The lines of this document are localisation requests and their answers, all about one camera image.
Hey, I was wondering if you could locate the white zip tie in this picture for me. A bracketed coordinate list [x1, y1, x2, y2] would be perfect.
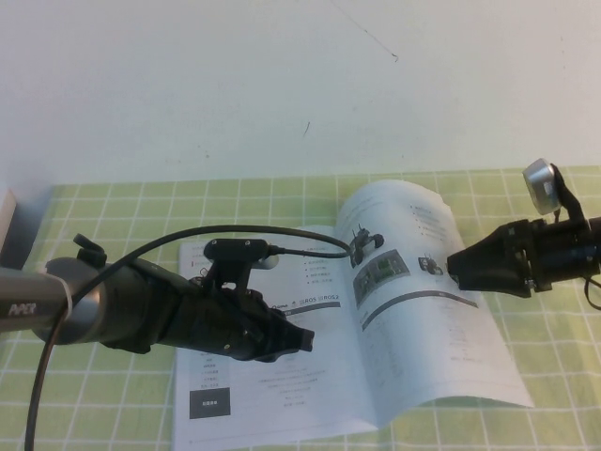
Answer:
[59, 276, 75, 325]

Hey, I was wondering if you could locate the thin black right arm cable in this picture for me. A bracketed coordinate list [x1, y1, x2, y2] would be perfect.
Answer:
[580, 274, 601, 312]

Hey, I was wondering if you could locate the white box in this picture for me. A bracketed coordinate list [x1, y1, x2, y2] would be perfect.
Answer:
[0, 188, 18, 269]

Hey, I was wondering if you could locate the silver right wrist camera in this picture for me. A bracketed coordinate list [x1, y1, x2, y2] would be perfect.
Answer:
[521, 159, 588, 223]

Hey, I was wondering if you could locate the black looped cable stub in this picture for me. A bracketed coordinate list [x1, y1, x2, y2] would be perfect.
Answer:
[73, 233, 108, 270]

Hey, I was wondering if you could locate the white product booklet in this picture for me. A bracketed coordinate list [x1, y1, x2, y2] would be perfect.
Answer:
[171, 178, 536, 445]

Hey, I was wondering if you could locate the green checkered tablecloth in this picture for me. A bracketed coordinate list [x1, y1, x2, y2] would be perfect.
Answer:
[0, 166, 601, 451]

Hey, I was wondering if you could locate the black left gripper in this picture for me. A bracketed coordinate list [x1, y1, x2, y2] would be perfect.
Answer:
[159, 276, 315, 364]

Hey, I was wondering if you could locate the black left camera cable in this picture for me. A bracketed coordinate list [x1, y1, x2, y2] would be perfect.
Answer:
[25, 225, 361, 451]

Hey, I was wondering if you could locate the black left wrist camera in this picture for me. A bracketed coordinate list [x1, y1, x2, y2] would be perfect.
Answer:
[202, 238, 279, 302]

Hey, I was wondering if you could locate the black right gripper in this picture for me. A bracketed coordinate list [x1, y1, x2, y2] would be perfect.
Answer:
[447, 218, 561, 298]

